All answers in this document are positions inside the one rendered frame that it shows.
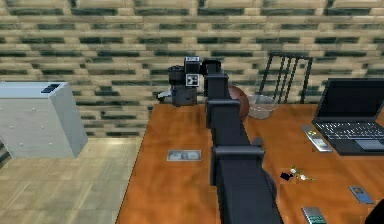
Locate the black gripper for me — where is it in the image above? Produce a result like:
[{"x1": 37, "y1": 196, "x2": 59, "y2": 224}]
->
[{"x1": 156, "y1": 65, "x2": 199, "y2": 108}]

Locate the american one dollar bill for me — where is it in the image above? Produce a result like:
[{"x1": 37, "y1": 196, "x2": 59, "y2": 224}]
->
[{"x1": 166, "y1": 149, "x2": 203, "y2": 163}]

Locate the brown ball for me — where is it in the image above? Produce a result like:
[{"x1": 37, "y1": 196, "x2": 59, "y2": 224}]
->
[{"x1": 227, "y1": 84, "x2": 251, "y2": 123}]

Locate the orange wooden table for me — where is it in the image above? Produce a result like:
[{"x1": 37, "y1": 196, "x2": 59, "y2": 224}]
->
[{"x1": 115, "y1": 102, "x2": 384, "y2": 224}]

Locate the clear glass bowl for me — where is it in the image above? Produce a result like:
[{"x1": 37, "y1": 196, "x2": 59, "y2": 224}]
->
[{"x1": 247, "y1": 94, "x2": 279, "y2": 120}]

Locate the black flat device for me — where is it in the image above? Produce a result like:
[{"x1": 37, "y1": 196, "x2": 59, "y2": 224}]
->
[{"x1": 40, "y1": 83, "x2": 61, "y2": 95}]

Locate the black slatted chair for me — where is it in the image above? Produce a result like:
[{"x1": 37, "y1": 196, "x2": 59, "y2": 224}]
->
[{"x1": 258, "y1": 51, "x2": 314, "y2": 105}]

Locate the white chest of drawers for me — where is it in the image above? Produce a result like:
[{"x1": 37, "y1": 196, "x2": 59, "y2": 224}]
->
[{"x1": 0, "y1": 81, "x2": 90, "y2": 160}]

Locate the small white flower sprig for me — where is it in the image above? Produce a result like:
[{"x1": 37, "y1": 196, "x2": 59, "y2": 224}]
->
[{"x1": 279, "y1": 165, "x2": 316, "y2": 183}]

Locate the black laptop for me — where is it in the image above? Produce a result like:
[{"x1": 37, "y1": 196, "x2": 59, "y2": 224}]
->
[{"x1": 311, "y1": 77, "x2": 384, "y2": 157}]

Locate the grey keypad remote control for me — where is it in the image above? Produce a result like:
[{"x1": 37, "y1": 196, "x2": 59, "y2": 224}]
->
[{"x1": 301, "y1": 206, "x2": 328, "y2": 224}]

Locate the blue phone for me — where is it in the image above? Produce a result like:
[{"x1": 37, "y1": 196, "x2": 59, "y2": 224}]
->
[{"x1": 348, "y1": 185, "x2": 375, "y2": 205}]

